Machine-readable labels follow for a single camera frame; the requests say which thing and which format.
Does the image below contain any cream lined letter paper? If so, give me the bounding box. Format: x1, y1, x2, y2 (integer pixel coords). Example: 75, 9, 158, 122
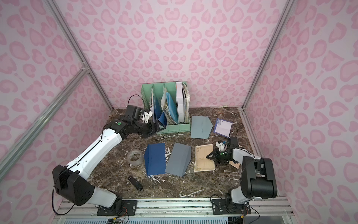
229, 161, 241, 169

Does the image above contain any dark blue envelope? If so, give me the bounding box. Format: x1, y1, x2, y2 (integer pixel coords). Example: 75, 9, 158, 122
144, 143, 166, 176

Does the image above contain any white letter paper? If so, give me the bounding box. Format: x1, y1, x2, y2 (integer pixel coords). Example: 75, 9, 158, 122
213, 119, 233, 138

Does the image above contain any light teal envelope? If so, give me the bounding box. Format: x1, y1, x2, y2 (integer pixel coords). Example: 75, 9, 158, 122
191, 116, 213, 139

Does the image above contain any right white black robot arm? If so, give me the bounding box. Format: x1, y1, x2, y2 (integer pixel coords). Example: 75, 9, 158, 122
207, 137, 278, 205

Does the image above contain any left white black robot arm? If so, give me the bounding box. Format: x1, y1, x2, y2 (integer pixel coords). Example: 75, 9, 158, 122
52, 105, 166, 213

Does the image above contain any green file organizer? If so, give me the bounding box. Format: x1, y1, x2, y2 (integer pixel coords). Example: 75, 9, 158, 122
141, 82, 191, 134

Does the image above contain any clear tape roll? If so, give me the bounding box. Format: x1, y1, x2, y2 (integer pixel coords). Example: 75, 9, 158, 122
126, 149, 144, 166

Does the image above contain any stack of papers right slot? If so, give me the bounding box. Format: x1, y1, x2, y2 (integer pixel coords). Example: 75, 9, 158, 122
182, 83, 190, 124

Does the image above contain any white folder in organizer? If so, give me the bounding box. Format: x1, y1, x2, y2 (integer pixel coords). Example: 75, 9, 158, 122
176, 82, 185, 124

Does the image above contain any small black device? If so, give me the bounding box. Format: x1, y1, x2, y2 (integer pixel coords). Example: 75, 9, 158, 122
128, 175, 143, 191

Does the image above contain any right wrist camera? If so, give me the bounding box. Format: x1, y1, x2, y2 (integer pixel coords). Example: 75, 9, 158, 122
215, 141, 226, 152

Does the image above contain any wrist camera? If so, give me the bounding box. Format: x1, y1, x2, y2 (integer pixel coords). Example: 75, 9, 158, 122
141, 111, 153, 124
215, 141, 226, 152

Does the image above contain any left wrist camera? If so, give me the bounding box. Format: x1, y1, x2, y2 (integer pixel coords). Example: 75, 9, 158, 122
141, 111, 153, 124

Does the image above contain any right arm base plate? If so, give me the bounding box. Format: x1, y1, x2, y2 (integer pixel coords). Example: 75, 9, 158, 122
210, 198, 251, 216

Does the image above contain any aluminium front rail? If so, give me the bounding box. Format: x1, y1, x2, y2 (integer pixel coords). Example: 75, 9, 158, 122
53, 197, 294, 219

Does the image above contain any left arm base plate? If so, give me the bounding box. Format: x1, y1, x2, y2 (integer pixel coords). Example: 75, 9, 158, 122
97, 199, 138, 216

